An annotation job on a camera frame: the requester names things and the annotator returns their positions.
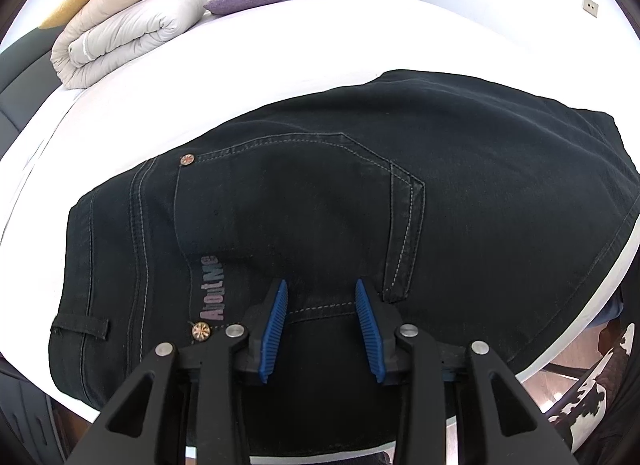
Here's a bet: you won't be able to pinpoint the black denim pants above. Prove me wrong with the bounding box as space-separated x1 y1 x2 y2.
48 69 640 465

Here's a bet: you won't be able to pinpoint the black and white patterned clothing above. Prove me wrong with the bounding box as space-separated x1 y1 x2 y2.
542 317 640 465

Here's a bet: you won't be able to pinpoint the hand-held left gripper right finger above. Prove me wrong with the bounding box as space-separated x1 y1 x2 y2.
354 279 581 465

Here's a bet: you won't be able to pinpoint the folded beige duvet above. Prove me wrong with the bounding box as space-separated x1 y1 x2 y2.
51 0 210 90

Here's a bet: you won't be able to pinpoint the white bed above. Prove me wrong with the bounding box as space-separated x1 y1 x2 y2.
0 0 640 465

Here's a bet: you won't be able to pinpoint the dark grey headboard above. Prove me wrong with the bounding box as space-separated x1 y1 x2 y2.
0 25 68 146

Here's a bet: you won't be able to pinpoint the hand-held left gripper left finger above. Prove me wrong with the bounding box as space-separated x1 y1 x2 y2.
65 279 290 465

